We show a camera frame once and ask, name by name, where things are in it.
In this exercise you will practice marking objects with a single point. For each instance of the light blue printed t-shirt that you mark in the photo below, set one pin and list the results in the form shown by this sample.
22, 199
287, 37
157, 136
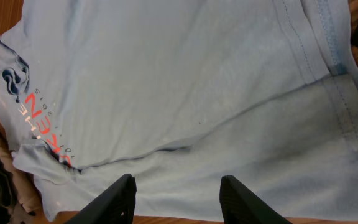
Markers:
179, 94

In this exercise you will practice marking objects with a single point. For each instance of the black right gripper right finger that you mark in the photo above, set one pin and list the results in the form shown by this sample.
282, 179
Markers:
240, 205

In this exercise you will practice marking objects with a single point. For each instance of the folded beige garment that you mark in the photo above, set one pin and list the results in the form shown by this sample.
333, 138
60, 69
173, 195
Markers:
23, 188

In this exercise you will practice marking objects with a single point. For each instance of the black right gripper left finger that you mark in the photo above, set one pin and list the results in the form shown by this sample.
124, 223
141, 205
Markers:
116, 205

